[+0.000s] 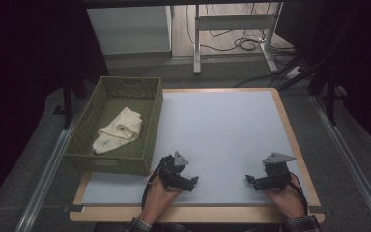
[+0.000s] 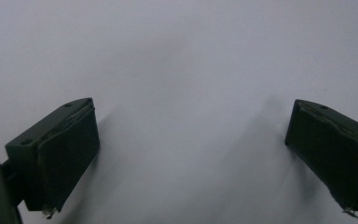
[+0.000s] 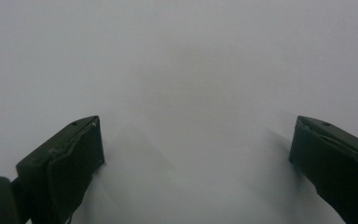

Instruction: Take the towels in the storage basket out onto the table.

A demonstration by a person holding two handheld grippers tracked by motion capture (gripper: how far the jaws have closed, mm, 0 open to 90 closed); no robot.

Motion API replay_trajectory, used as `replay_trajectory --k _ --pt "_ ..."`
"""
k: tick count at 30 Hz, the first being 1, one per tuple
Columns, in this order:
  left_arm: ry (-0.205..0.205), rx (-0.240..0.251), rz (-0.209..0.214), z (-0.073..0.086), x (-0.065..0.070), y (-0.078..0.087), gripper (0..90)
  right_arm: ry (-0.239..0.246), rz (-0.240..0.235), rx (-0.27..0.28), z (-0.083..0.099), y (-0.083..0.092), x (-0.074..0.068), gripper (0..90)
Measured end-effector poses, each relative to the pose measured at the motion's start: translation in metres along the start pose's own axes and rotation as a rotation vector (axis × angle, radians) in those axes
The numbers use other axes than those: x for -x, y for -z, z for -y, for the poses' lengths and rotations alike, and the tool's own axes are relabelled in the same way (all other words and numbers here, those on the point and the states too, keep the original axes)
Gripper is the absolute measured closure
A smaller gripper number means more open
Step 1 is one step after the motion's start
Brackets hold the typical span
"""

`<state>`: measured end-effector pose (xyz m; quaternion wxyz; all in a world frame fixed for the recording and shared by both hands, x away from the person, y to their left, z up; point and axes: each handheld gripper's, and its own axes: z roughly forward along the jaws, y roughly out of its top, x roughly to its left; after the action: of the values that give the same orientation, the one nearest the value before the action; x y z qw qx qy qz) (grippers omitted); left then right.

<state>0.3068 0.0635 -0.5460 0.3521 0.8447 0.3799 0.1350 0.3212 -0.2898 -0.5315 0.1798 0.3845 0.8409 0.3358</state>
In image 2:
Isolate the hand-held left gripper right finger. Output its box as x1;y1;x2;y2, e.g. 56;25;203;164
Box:
284;99;358;219

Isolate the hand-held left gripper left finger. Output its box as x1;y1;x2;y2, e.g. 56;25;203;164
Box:
5;97;101;219

